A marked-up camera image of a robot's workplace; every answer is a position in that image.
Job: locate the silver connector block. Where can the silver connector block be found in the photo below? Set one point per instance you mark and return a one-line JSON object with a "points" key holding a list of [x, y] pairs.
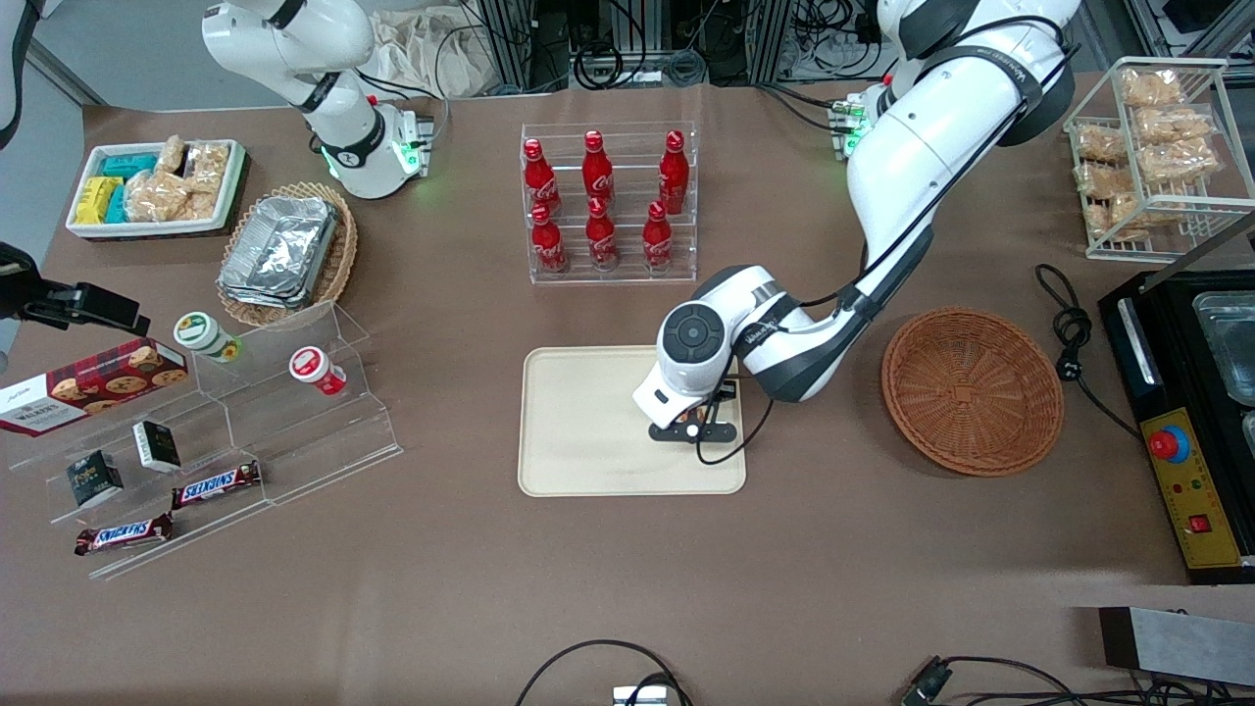
{"points": [[639, 696]]}

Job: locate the black machine with yellow panel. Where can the black machine with yellow panel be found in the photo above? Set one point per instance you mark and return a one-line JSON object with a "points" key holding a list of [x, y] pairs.
{"points": [[1191, 490]]}

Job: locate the yellow snack packet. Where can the yellow snack packet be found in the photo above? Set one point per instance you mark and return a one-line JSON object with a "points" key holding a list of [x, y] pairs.
{"points": [[96, 199]]}

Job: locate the small black carton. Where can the small black carton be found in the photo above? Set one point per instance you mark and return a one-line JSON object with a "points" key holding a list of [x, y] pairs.
{"points": [[95, 479], [157, 446]]}

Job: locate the teal snack packet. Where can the teal snack packet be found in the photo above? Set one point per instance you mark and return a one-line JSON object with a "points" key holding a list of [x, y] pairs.
{"points": [[129, 165], [117, 204]]}

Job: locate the red tartan cookie box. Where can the red tartan cookie box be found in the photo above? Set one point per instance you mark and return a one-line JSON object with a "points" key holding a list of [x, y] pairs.
{"points": [[93, 387]]}

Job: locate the beige cloth bag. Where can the beige cloth bag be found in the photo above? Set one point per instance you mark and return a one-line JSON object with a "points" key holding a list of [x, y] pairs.
{"points": [[422, 49]]}

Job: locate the round brown wicker basket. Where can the round brown wicker basket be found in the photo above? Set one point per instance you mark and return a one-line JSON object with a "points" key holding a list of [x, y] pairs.
{"points": [[971, 392]]}

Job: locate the red lid yogurt cup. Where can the red lid yogurt cup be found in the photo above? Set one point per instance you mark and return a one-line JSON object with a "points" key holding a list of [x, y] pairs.
{"points": [[314, 368]]}

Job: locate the beige plastic tray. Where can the beige plastic tray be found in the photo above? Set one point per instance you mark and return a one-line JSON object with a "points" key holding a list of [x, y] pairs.
{"points": [[588, 422]]}

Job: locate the clear acrylic bottle rack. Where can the clear acrylic bottle rack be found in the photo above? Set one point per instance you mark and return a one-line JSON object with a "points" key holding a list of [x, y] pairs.
{"points": [[627, 277]]}

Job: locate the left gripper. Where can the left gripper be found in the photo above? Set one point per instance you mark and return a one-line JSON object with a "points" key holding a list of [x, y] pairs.
{"points": [[725, 392]]}

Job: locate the grey metal bar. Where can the grey metal bar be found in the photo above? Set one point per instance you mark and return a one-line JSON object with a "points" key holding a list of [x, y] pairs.
{"points": [[1206, 250]]}

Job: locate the clear bag of crackers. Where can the clear bag of crackers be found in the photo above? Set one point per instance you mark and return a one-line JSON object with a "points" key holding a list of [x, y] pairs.
{"points": [[172, 155], [204, 206], [157, 196], [209, 167]]}

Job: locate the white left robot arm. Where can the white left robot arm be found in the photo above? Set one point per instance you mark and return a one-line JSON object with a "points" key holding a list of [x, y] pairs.
{"points": [[922, 147]]}

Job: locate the white rectangular snack bin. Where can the white rectangular snack bin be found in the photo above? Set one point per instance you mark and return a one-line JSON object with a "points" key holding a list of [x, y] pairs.
{"points": [[147, 227]]}

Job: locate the stack of foil trays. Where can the stack of foil trays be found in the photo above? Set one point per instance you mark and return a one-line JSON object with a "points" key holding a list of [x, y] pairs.
{"points": [[279, 250]]}

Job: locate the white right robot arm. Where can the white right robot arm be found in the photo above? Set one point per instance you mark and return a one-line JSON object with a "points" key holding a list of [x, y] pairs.
{"points": [[353, 137]]}

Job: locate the clear steel pan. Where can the clear steel pan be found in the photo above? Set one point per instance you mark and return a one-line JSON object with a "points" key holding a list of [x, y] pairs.
{"points": [[1230, 343]]}

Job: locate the green lid yogurt cup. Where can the green lid yogurt cup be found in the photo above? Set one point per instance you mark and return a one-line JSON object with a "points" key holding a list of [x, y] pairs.
{"points": [[201, 333]]}

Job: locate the brown Snickers bar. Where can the brown Snickers bar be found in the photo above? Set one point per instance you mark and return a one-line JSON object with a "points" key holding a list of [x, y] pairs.
{"points": [[216, 484], [123, 534]]}

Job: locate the red cola bottle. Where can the red cola bottle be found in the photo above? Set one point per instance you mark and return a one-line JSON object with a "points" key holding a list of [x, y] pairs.
{"points": [[539, 181], [674, 175], [548, 243], [597, 172], [657, 240], [601, 237]]}

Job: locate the clear acrylic stepped stand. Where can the clear acrylic stepped stand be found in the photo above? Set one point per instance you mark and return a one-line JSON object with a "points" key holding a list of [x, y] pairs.
{"points": [[294, 441]]}

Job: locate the grey metal plate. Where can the grey metal plate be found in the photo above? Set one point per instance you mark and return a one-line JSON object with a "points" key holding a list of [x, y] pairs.
{"points": [[1177, 642]]}

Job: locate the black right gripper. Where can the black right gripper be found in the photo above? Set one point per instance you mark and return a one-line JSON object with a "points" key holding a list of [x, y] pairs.
{"points": [[61, 299]]}

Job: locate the oval light wicker basket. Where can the oval light wicker basket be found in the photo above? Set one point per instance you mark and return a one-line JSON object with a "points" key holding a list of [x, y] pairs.
{"points": [[343, 255]]}

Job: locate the bagged fried snack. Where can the bagged fried snack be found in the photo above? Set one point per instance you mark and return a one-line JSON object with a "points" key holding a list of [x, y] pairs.
{"points": [[1110, 218], [1172, 125], [1101, 144], [1181, 160], [1098, 181], [1152, 88]]}

